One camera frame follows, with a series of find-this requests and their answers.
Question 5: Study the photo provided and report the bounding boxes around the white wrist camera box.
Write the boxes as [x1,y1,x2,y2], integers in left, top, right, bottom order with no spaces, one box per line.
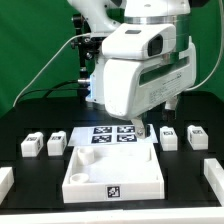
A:
[102,23,176,60]

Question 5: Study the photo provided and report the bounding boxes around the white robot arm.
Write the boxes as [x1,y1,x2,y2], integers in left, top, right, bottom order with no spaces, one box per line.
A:
[67,0,196,139]

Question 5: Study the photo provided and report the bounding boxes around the white obstacle block left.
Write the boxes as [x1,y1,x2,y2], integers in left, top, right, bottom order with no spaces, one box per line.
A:
[0,167,14,205]

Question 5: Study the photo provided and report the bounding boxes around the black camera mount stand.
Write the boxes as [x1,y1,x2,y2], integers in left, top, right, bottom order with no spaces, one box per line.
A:
[70,13,101,88]

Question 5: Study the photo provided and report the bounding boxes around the white square tabletop tray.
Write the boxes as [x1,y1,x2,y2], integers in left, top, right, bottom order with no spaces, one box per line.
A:
[62,143,165,203]

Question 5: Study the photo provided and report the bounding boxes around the white obstacle block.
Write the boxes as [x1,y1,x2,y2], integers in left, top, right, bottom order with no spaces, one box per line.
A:
[0,167,14,205]
[204,158,224,207]

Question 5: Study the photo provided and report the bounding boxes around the white cable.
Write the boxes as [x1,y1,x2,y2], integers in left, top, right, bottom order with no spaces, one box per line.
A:
[12,32,92,108]

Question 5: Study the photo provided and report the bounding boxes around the paper sheet with tag markers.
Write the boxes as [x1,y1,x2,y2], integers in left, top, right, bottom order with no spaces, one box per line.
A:
[68,124,158,146]

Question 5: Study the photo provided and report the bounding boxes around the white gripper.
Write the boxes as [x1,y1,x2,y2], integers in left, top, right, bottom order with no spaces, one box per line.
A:
[104,42,196,137]

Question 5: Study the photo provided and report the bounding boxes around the white obstacle block right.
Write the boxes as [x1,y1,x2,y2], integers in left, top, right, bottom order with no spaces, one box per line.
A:
[204,158,224,207]

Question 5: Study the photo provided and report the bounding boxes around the black cables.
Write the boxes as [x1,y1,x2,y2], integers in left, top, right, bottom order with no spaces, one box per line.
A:
[14,79,88,105]

